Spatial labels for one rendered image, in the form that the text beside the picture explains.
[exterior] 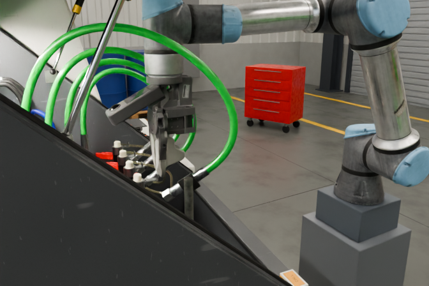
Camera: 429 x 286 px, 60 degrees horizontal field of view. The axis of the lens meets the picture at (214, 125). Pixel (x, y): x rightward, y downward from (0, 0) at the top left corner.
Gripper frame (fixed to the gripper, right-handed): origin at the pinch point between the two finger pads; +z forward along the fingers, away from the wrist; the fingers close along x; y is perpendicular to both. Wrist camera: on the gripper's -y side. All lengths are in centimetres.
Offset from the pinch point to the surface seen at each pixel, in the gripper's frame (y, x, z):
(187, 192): 1.2, -14.7, -1.4
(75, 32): -14.0, -5.5, -28.4
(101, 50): -13.5, -32.0, -27.3
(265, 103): 245, 355, 76
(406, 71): 577, 412, 56
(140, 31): -4.5, -9.7, -28.6
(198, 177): 3.8, -13.7, -3.4
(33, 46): -21.7, 35.0, -24.2
